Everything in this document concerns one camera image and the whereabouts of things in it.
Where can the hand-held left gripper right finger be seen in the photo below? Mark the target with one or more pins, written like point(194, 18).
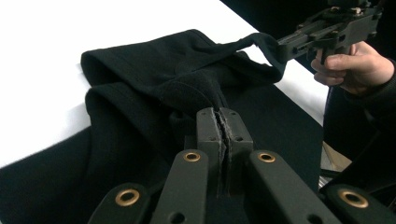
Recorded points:
point(241, 137)

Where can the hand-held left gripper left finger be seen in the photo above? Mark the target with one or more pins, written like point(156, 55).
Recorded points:
point(208, 133)

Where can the black tank top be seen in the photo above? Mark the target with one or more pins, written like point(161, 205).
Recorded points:
point(124, 93)

